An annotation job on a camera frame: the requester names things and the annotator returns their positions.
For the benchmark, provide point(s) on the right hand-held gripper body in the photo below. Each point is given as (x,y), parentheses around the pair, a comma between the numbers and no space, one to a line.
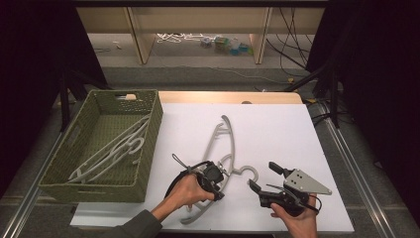
(307,183)

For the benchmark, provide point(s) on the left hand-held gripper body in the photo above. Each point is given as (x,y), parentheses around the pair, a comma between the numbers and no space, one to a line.
(211,173)

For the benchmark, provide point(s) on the grey plastic clothes hanger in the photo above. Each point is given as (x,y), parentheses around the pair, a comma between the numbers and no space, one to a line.
(137,148)
(140,122)
(233,145)

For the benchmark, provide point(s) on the green woven basket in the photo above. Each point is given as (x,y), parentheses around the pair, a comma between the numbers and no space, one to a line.
(142,165)

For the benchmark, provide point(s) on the person's left hand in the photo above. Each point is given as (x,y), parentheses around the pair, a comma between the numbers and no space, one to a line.
(186,191)

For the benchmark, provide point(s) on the person's right hand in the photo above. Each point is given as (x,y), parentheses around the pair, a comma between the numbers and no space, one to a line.
(302,224)

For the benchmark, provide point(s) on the black metal stand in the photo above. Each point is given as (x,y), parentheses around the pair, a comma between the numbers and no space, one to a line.
(332,92)
(66,99)

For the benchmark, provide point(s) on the colourful boxes on floor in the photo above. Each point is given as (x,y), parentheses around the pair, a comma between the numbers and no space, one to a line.
(228,44)

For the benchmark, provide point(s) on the black curtain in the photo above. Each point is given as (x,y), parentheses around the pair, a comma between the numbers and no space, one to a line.
(379,66)
(29,66)

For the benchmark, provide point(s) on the beige desk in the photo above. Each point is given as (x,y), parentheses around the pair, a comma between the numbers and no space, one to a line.
(198,20)

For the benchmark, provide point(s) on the aluminium rail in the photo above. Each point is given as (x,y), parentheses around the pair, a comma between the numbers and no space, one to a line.
(23,211)
(363,185)

